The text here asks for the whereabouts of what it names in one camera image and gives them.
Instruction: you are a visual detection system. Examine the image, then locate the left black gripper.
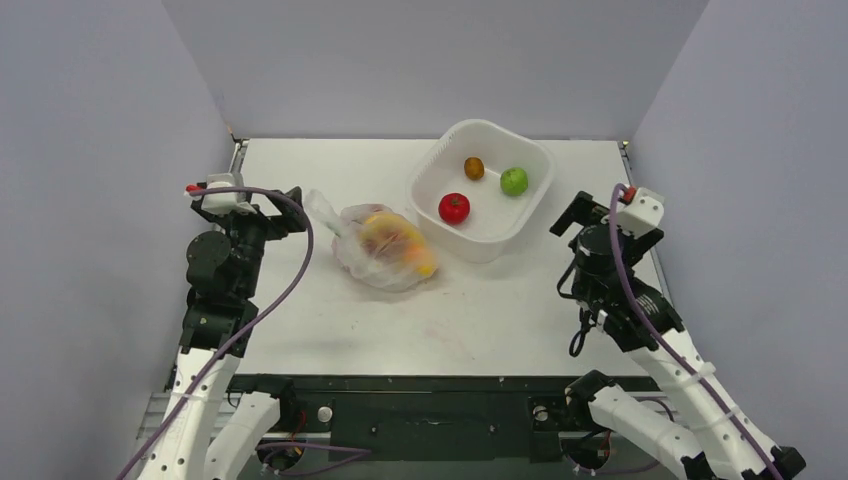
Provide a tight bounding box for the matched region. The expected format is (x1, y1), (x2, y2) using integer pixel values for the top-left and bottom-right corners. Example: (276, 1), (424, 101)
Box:
(196, 186), (305, 297)

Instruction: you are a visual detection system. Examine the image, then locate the clear plastic bag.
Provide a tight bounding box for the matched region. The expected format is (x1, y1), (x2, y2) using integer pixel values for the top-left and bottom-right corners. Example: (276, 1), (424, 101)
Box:
(303, 190), (439, 292)

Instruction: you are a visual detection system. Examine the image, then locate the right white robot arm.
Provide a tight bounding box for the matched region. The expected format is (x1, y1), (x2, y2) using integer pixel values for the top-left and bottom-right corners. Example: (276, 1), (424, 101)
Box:
(551, 185), (806, 479)

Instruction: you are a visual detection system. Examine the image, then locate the green fake apple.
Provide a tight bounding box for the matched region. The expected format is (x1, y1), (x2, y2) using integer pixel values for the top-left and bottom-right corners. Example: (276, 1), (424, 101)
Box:
(499, 167), (529, 197)

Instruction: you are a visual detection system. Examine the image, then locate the brown fake kiwi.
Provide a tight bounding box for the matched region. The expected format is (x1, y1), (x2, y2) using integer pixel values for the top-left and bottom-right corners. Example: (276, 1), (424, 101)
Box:
(463, 157), (486, 181)

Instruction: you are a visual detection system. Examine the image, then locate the red fake tomato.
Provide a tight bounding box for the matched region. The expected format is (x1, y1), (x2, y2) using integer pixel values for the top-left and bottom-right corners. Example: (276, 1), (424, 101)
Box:
(438, 192), (471, 225)

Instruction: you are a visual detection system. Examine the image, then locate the white plastic basket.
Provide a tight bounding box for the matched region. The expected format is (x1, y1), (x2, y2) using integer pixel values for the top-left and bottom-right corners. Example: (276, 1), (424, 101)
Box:
(406, 119), (555, 263)

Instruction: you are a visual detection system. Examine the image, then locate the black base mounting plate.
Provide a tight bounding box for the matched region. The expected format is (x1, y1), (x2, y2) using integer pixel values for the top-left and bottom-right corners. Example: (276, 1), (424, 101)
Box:
(227, 374), (591, 463)

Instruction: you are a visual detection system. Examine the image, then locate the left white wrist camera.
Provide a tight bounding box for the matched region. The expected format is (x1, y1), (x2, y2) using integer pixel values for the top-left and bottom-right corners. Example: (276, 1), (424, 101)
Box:
(184, 173), (257, 217)

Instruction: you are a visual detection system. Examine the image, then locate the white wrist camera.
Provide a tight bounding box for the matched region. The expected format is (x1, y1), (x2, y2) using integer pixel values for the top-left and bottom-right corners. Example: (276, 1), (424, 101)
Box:
(184, 173), (257, 217)
(602, 184), (665, 239)

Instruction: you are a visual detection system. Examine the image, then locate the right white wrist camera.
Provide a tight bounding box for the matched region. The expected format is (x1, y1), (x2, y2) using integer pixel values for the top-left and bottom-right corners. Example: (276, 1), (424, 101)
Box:
(602, 184), (665, 239)

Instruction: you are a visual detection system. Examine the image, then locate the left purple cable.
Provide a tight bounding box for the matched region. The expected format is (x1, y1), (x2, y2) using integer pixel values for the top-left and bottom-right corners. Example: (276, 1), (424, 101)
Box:
(115, 186), (316, 480)

